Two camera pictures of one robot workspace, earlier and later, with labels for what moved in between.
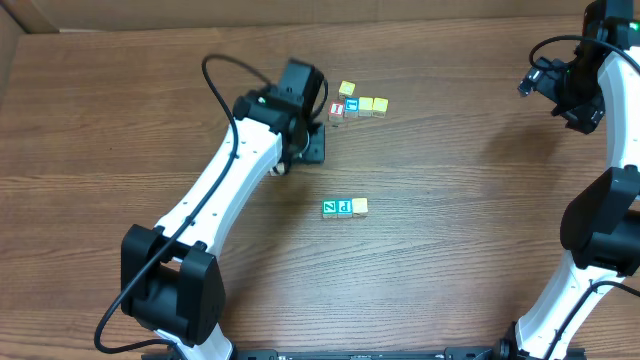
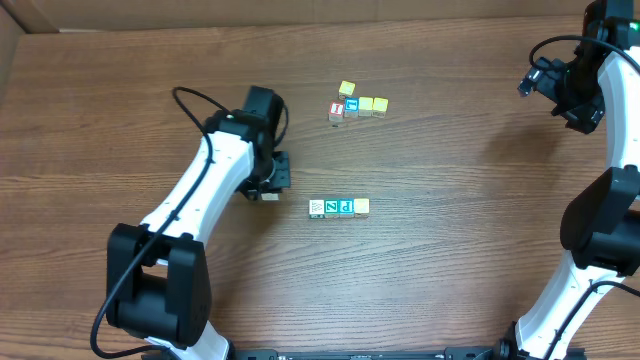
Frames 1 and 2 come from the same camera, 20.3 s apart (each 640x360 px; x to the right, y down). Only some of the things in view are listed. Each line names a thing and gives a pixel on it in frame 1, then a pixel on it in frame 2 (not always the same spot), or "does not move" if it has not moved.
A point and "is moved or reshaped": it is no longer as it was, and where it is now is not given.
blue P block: [344, 207] does not move
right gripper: [542, 80] does not move
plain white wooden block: [279, 167] is moved or reshaped
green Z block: [329, 208] does not move
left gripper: [314, 150] → [280, 170]
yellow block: [360, 205] does not move
